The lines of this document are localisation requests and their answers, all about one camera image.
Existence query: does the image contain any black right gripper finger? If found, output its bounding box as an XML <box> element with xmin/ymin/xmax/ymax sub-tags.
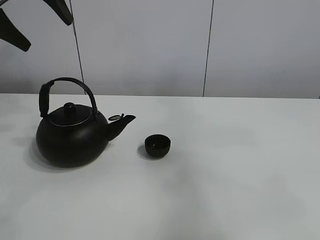
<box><xmin>44</xmin><ymin>0</ymin><xmax>74</xmax><ymax>26</ymax></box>

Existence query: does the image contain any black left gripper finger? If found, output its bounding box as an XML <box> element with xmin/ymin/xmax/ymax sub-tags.
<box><xmin>0</xmin><ymin>8</ymin><xmax>31</xmax><ymax>52</ymax></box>

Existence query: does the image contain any black round teapot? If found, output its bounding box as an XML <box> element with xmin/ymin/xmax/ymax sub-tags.
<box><xmin>35</xmin><ymin>77</ymin><xmax>136</xmax><ymax>168</ymax></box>

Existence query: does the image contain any small black teacup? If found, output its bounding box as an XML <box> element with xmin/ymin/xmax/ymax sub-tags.
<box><xmin>144</xmin><ymin>134</ymin><xmax>171</xmax><ymax>158</ymax></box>

